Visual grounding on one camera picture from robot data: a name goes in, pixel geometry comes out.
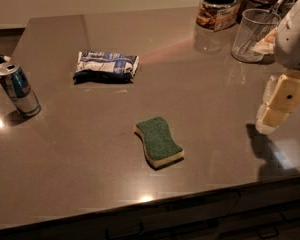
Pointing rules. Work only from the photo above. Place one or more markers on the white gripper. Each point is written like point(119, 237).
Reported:
point(294, 40)

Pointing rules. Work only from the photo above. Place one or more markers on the green and yellow sponge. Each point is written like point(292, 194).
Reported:
point(159, 147)

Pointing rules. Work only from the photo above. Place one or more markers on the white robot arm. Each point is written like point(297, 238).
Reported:
point(282, 93)

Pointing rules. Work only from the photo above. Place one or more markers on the blue chip bag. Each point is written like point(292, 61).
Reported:
point(105, 67)

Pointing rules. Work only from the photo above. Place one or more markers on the metal whisk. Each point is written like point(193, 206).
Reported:
point(266, 44)

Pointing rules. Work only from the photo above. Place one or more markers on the clear plastic measuring cup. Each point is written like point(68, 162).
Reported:
point(255, 25)

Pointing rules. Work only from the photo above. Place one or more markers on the glass jar with black lid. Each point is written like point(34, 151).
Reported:
point(217, 15)

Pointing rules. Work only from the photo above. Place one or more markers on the silver blue energy drink can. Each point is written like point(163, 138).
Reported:
point(18, 88)

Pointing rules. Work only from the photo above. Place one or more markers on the black object behind can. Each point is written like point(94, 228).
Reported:
point(4, 58)

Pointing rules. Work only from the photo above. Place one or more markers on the black drawer handle right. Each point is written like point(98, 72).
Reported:
point(291, 215)

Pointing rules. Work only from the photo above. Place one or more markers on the black drawer handle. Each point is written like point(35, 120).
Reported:
point(291, 215)
point(267, 233)

